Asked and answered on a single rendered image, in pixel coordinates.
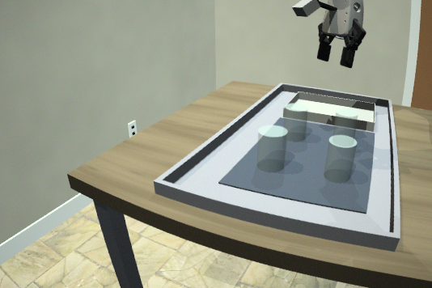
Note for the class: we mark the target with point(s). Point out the clear glass jar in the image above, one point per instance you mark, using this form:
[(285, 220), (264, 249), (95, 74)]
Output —
[(295, 121), (340, 158), (271, 149), (345, 122)]

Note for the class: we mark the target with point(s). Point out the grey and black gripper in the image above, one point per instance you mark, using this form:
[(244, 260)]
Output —
[(349, 14)]

